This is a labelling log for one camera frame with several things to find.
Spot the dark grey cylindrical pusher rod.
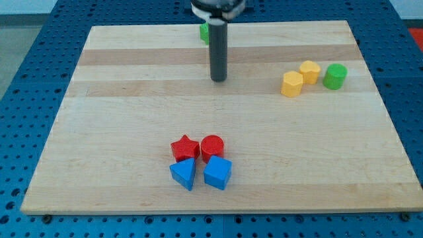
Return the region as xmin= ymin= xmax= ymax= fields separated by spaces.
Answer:
xmin=209 ymin=22 xmax=227 ymax=82

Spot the red cylinder block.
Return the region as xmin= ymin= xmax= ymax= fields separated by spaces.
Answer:
xmin=200 ymin=135 xmax=225 ymax=163

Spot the green cylinder block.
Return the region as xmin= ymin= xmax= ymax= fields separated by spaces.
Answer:
xmin=323 ymin=63 xmax=348 ymax=90

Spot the blue triangle block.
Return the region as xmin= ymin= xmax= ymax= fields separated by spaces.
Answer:
xmin=169 ymin=158 xmax=196 ymax=191

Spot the wooden board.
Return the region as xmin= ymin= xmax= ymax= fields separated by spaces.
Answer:
xmin=21 ymin=20 xmax=422 ymax=215

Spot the red star block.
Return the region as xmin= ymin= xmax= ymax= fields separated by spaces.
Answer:
xmin=171 ymin=135 xmax=200 ymax=163

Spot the blue cube block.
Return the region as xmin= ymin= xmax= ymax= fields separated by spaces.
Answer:
xmin=204 ymin=155 xmax=232 ymax=190

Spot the yellow heart block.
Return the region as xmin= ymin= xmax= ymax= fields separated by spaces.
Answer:
xmin=299 ymin=60 xmax=321 ymax=85

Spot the green block behind rod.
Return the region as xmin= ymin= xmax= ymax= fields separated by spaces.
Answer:
xmin=199 ymin=22 xmax=209 ymax=45

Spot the yellow hexagon block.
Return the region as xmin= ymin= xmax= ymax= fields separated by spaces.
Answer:
xmin=281 ymin=71 xmax=303 ymax=97

